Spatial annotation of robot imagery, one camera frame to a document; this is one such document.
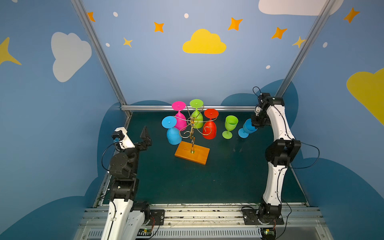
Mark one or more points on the red wine glass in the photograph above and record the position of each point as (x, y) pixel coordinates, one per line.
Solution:
(210, 128)

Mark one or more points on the aluminium frame post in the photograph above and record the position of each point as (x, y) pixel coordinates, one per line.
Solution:
(304, 50)
(88, 26)

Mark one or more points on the small circuit board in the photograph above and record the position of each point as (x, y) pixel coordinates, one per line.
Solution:
(268, 234)
(145, 232)

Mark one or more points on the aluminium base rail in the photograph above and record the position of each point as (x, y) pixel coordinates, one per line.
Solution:
(233, 221)

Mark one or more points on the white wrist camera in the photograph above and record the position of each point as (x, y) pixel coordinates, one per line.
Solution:
(121, 139)
(259, 109)

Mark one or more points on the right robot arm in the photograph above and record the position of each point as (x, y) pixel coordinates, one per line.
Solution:
(275, 103)

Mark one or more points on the pink wine glass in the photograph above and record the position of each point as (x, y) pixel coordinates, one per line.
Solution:
(181, 119)

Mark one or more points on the blue wine glass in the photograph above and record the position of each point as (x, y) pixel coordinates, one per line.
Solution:
(247, 129)
(173, 134)

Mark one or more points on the right small circuit board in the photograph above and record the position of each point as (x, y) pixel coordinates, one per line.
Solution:
(268, 234)

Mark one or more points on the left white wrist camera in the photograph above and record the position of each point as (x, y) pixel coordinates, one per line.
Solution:
(121, 139)

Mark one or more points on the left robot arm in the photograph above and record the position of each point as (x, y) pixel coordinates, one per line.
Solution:
(126, 217)

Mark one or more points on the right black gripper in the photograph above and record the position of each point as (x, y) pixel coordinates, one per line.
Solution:
(258, 121)

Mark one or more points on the wooden base wire glass rack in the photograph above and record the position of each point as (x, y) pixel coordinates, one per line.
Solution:
(190, 151)

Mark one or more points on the right aluminium frame post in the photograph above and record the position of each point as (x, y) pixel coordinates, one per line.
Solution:
(304, 50)

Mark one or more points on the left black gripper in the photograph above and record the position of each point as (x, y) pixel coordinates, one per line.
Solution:
(137, 147)

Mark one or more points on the left aluminium frame post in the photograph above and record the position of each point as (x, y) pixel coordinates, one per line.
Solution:
(88, 26)

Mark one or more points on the green wine glass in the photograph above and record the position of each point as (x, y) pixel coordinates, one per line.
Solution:
(231, 123)
(197, 114)

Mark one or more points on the left small circuit board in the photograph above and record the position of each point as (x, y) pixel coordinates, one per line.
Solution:
(145, 232)

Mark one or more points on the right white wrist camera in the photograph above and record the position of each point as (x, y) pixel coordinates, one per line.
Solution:
(259, 109)

